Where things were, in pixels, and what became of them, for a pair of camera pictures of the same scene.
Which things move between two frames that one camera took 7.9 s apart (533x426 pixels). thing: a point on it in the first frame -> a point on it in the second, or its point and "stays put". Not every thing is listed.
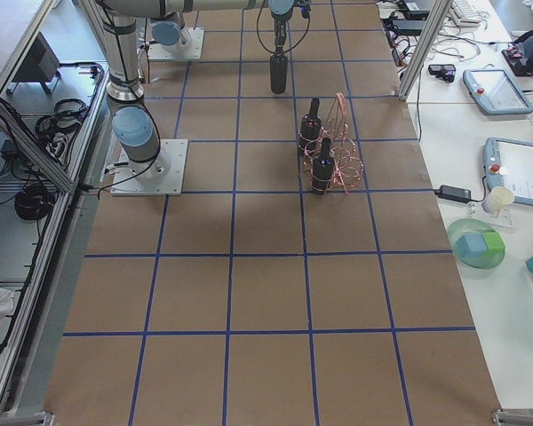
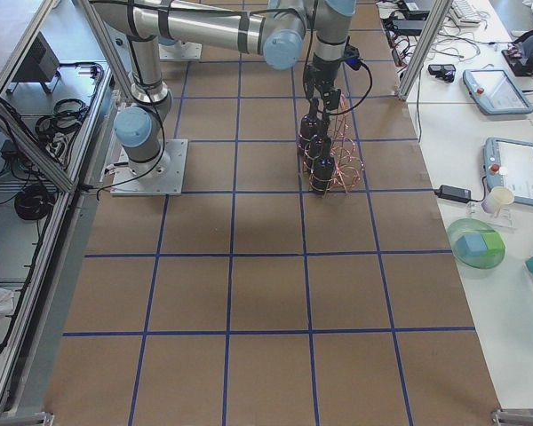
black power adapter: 453,193 stays put
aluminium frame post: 434,24 stays put
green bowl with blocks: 476,243 stays put
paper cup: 498,197 stays put
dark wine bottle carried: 278,73 -> 319,150
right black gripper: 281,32 -> 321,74
